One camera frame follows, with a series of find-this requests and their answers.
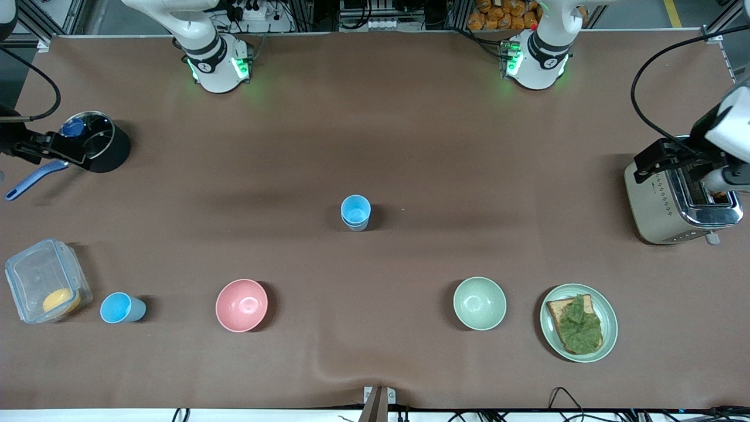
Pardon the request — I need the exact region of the glass lid with blue knob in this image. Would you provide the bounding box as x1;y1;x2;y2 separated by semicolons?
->
56;110;115;163

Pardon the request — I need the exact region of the beige chrome toaster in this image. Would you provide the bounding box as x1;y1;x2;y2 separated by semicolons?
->
623;135;745;246

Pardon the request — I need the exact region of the clear plastic food container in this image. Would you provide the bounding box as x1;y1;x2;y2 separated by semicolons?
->
5;237;93;325

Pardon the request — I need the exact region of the orange round food piece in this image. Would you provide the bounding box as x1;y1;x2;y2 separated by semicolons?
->
42;287;81;314

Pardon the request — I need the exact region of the pale green plate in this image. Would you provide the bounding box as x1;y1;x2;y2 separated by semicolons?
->
540;284;619;363

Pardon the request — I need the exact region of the brown bread slice with lettuce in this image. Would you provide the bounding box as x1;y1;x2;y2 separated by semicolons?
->
546;294;604;355

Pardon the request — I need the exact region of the green lettuce leaf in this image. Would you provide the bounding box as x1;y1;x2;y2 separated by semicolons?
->
560;294;603;354

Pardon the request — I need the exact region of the bag of orange snacks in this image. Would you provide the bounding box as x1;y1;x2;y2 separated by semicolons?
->
467;0;543;31

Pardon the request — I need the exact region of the pink bowl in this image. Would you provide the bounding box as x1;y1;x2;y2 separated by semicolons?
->
215;278;269;333

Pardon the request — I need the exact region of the white power strip with plugs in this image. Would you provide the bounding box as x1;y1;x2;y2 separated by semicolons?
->
223;0;294;34

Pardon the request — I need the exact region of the pale green bowl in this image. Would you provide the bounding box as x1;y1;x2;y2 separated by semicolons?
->
453;276;507;331

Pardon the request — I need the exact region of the black pot with blue handle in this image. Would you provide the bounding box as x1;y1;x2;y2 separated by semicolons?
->
6;110;132;202

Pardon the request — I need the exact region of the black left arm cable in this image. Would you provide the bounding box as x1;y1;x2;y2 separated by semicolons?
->
630;32;725;158

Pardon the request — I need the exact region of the thick black cable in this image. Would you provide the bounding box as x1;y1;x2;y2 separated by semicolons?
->
680;404;750;418

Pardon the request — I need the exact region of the thin black looped cable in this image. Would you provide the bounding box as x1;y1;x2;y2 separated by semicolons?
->
548;386;584;422

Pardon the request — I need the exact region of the metal stand bracket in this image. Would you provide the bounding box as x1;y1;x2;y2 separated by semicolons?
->
359;385;397;422

